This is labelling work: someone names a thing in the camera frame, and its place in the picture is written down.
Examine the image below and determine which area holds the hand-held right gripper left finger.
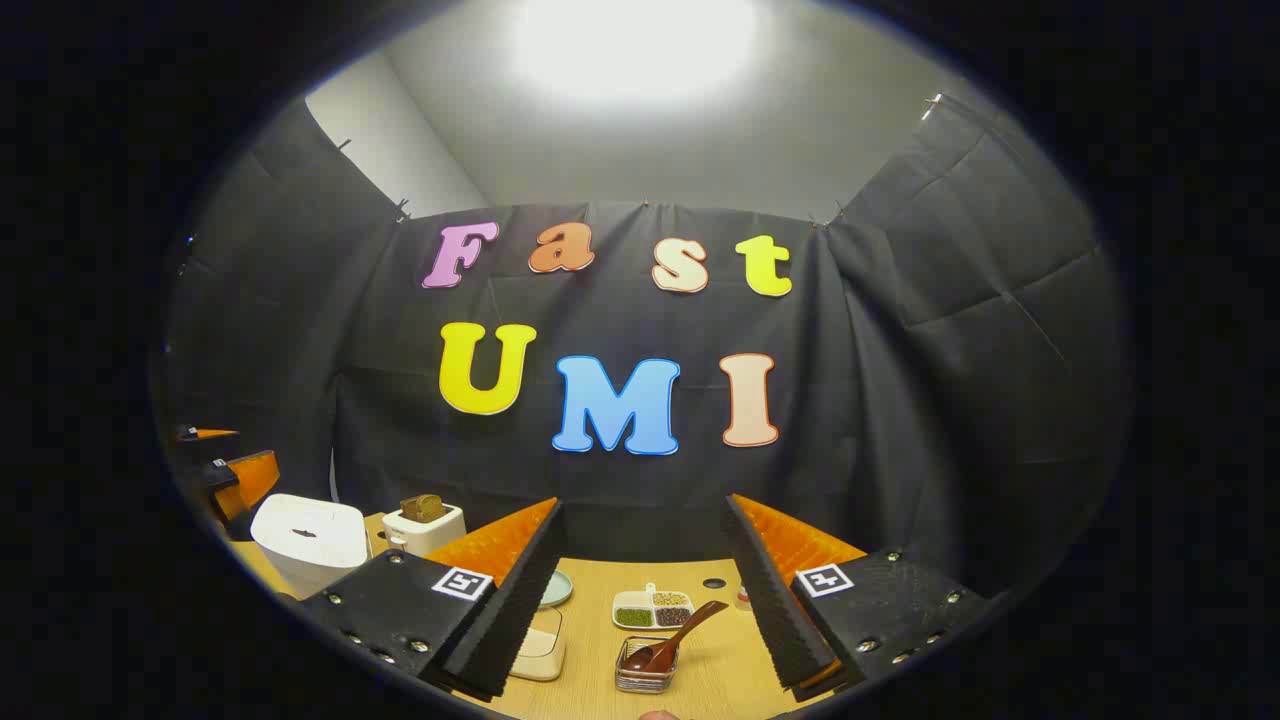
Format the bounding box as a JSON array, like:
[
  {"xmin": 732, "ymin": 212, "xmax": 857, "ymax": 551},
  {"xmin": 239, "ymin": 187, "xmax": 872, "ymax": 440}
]
[{"xmin": 298, "ymin": 497, "xmax": 568, "ymax": 702}]

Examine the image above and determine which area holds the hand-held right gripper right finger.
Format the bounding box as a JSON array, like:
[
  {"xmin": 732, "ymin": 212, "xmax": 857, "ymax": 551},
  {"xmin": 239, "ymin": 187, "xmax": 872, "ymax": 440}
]
[{"xmin": 723, "ymin": 493, "xmax": 1009, "ymax": 703}]

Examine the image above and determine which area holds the white rice cooker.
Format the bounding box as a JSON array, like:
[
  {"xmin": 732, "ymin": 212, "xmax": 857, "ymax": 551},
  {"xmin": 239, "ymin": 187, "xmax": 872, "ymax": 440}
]
[{"xmin": 250, "ymin": 493, "xmax": 371, "ymax": 599}]

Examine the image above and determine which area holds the brown wooden spoon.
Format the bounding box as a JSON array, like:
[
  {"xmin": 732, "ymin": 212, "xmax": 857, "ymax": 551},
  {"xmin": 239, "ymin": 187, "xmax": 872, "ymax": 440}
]
[{"xmin": 622, "ymin": 600, "xmax": 730, "ymax": 673}]

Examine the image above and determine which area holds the clear wire chopstick holder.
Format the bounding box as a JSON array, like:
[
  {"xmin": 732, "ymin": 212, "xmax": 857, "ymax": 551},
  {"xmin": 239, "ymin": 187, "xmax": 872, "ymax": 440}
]
[{"xmin": 614, "ymin": 636, "xmax": 681, "ymax": 694}]

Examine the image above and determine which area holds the beige square container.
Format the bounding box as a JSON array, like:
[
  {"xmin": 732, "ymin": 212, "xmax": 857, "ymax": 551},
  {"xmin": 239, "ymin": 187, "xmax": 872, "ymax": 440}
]
[{"xmin": 508, "ymin": 605, "xmax": 567, "ymax": 683}]

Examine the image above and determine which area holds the white divided grain dish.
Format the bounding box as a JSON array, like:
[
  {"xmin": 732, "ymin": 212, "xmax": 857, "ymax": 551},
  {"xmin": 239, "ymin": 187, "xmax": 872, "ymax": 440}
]
[{"xmin": 612, "ymin": 584, "xmax": 697, "ymax": 631}]

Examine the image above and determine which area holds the white toaster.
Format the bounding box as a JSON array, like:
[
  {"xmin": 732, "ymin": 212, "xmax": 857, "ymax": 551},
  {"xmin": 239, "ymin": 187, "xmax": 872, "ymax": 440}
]
[{"xmin": 382, "ymin": 503, "xmax": 467, "ymax": 557}]

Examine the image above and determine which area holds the black backdrop cloth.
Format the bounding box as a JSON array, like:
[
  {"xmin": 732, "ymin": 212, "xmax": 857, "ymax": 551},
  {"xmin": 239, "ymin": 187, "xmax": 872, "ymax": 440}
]
[{"xmin": 160, "ymin": 95, "xmax": 1131, "ymax": 601}]

